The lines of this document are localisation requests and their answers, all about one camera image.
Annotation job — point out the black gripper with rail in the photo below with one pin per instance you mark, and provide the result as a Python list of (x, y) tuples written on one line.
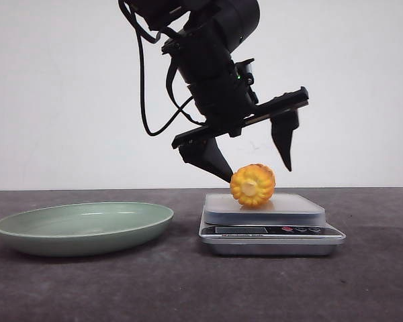
[(229, 104)]

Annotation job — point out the yellow corn cob piece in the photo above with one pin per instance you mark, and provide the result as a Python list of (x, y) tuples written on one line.
[(253, 185)]

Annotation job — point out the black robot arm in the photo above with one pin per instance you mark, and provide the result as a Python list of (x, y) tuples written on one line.
[(201, 36)]

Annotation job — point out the silver digital kitchen scale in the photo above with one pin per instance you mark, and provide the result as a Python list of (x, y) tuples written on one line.
[(287, 225)]

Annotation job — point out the pale green shallow plate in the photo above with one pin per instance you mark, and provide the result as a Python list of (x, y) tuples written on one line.
[(84, 229)]

